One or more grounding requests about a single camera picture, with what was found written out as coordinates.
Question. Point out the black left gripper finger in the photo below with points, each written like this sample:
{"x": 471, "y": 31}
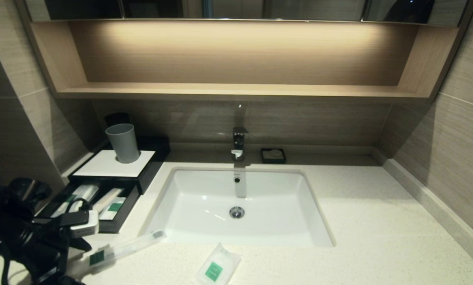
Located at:
{"x": 80, "y": 244}
{"x": 70, "y": 281}

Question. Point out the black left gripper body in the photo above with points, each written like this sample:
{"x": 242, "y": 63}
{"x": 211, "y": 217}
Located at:
{"x": 50, "y": 253}

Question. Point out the dental kit packet green label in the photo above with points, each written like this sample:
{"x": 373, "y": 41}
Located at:
{"x": 121, "y": 249}

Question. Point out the clear toothbrush packet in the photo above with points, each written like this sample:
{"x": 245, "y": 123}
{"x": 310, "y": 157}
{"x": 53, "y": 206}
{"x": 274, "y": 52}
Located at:
{"x": 86, "y": 192}

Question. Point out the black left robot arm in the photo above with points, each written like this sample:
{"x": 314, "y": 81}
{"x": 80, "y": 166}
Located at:
{"x": 6, "y": 229}

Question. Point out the black box with white top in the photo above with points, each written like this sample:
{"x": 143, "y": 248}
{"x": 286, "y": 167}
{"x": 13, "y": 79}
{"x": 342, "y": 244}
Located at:
{"x": 113, "y": 164}

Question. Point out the small white packet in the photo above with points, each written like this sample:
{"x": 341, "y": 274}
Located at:
{"x": 60, "y": 209}

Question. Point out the white packet green label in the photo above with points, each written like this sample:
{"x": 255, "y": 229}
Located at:
{"x": 115, "y": 208}

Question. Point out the long white wrapped packet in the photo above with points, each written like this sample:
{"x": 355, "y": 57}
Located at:
{"x": 107, "y": 200}

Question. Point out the grey plastic cup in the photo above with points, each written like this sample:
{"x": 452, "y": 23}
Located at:
{"x": 122, "y": 143}

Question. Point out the white sink basin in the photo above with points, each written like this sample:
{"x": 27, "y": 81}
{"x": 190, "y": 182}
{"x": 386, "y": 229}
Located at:
{"x": 205, "y": 213}

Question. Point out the small sachet green label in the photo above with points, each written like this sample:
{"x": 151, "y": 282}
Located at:
{"x": 214, "y": 271}

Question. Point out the chrome sink drain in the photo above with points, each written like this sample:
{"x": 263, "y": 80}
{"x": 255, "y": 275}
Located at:
{"x": 237, "y": 212}

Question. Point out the chrome faucet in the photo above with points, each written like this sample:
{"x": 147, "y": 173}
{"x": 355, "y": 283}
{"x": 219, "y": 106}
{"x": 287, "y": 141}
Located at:
{"x": 239, "y": 141}

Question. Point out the black soap dish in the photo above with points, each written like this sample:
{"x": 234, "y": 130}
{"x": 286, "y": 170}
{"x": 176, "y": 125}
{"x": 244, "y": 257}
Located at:
{"x": 265, "y": 159}

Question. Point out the small round soap bar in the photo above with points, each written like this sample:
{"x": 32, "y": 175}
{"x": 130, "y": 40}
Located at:
{"x": 275, "y": 152}

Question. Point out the mirror cabinet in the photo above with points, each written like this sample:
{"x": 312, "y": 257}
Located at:
{"x": 300, "y": 8}

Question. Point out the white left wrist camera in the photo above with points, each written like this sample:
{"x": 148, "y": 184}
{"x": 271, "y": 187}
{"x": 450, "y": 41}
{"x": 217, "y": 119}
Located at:
{"x": 86, "y": 228}

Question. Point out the wooden wall shelf niche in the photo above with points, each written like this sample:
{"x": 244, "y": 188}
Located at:
{"x": 236, "y": 90}

